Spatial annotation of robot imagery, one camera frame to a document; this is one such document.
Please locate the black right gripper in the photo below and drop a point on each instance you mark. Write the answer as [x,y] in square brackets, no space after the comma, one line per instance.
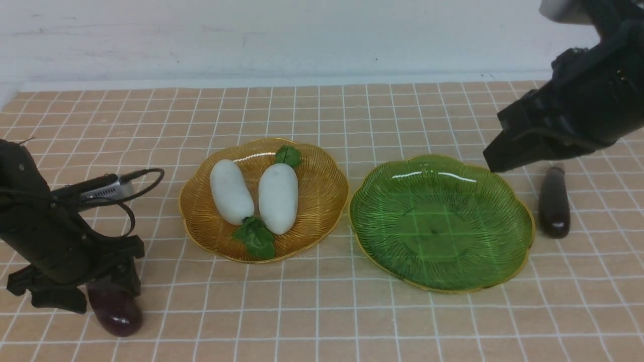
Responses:
[593,99]

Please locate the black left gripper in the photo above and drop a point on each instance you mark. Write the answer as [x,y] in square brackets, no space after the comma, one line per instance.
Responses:
[64,255]

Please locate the dark purple eggplant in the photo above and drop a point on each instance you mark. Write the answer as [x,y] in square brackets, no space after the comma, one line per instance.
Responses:
[554,215]

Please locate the white radish with leaves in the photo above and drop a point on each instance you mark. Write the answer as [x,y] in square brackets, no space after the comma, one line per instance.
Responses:
[237,207]

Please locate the white radish green top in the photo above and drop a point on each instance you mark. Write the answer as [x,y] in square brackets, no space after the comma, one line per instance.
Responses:
[278,191]

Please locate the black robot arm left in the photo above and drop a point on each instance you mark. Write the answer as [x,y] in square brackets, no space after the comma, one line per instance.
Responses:
[24,189]

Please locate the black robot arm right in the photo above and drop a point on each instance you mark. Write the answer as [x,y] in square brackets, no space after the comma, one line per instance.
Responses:
[616,22]

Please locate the green ribbed plastic plate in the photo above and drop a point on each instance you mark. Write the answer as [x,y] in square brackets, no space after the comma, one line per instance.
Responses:
[442,225]

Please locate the amber ribbed plastic plate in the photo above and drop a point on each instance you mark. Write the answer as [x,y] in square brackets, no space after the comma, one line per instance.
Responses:
[323,192]

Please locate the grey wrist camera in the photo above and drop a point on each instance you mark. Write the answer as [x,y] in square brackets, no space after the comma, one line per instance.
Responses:
[107,187]

